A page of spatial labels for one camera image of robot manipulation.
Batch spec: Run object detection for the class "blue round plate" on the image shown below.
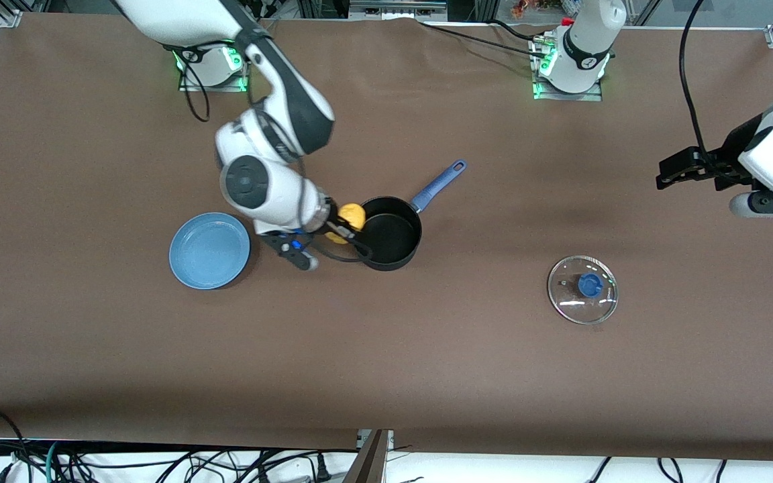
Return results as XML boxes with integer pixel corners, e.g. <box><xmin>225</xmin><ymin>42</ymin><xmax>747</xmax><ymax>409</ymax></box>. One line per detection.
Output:
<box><xmin>169</xmin><ymin>213</ymin><xmax>251</xmax><ymax>290</ymax></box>

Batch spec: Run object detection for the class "black cable on table cover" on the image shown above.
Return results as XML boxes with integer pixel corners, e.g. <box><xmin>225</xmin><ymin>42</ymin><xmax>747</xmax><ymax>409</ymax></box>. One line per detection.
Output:
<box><xmin>420</xmin><ymin>19</ymin><xmax>548</xmax><ymax>54</ymax></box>

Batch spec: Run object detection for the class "brown table cover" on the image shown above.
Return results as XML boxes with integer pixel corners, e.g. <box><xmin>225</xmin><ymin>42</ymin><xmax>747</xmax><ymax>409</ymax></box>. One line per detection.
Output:
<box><xmin>0</xmin><ymin>12</ymin><xmax>773</xmax><ymax>464</ymax></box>

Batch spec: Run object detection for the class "glass lid with blue knob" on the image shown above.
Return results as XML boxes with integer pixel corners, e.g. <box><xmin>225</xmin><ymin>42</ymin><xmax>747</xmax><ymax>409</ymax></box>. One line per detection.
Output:
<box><xmin>548</xmin><ymin>255</ymin><xmax>619</xmax><ymax>326</ymax></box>

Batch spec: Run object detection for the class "aluminium frame post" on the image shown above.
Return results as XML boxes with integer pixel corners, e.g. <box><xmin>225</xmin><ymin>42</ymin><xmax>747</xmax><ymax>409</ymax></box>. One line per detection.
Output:
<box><xmin>343</xmin><ymin>429</ymin><xmax>395</xmax><ymax>483</ymax></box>

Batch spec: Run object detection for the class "black cable at arm base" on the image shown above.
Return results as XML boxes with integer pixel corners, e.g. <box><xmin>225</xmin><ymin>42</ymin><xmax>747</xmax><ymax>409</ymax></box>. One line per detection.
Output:
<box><xmin>172</xmin><ymin>46</ymin><xmax>211</xmax><ymax>123</ymax></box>

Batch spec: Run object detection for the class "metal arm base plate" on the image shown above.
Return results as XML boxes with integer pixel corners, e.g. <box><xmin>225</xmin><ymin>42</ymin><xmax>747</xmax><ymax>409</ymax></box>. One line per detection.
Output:
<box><xmin>530</xmin><ymin>39</ymin><xmax>606</xmax><ymax>103</ymax></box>
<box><xmin>177</xmin><ymin>42</ymin><xmax>250</xmax><ymax>93</ymax></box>

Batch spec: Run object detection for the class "yellow potato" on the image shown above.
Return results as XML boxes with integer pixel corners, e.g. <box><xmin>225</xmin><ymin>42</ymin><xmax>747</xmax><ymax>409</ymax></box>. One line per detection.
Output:
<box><xmin>326</xmin><ymin>203</ymin><xmax>366</xmax><ymax>244</ymax></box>

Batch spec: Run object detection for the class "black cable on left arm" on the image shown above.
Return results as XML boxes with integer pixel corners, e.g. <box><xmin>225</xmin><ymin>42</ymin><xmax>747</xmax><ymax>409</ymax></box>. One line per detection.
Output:
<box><xmin>678</xmin><ymin>0</ymin><xmax>729</xmax><ymax>168</ymax></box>

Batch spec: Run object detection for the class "dark pot with blue handle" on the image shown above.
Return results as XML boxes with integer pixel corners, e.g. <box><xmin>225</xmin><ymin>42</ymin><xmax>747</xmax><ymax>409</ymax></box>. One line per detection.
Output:
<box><xmin>358</xmin><ymin>160</ymin><xmax>468</xmax><ymax>272</ymax></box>

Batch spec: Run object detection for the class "teal floor cable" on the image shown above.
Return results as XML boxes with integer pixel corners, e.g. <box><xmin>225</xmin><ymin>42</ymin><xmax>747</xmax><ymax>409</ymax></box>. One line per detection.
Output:
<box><xmin>44</xmin><ymin>441</ymin><xmax>65</xmax><ymax>483</ymax></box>

